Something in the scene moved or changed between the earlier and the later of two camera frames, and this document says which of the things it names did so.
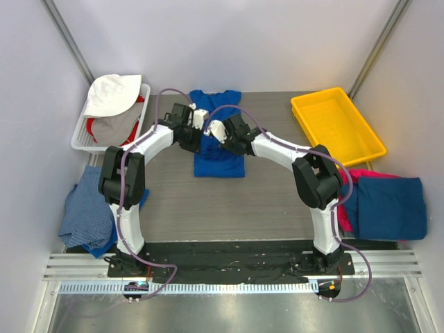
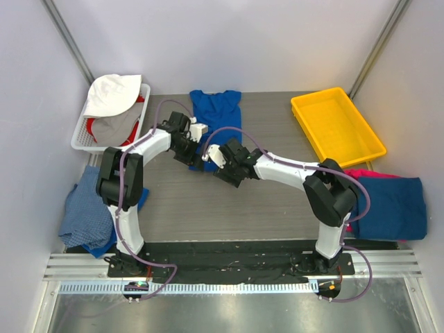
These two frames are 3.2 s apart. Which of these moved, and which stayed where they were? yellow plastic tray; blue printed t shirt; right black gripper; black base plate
Moved: right black gripper
Stayed: blue printed t shirt; black base plate; yellow plastic tray
